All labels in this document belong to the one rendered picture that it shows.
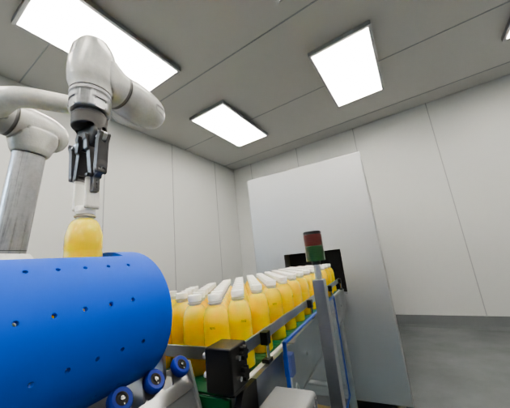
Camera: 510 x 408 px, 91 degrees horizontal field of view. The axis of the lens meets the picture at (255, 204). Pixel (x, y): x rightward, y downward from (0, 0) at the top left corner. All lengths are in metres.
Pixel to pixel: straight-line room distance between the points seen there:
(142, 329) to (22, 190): 0.82
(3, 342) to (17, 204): 0.82
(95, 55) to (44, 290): 0.54
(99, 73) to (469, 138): 4.76
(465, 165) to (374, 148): 1.29
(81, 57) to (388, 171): 4.52
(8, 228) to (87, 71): 0.68
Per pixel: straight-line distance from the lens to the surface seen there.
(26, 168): 1.26
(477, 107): 5.16
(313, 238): 0.86
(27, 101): 1.06
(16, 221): 1.23
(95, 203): 0.66
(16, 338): 0.47
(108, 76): 0.79
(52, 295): 0.49
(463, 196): 4.76
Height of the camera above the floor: 1.18
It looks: 13 degrees up
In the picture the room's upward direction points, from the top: 6 degrees counter-clockwise
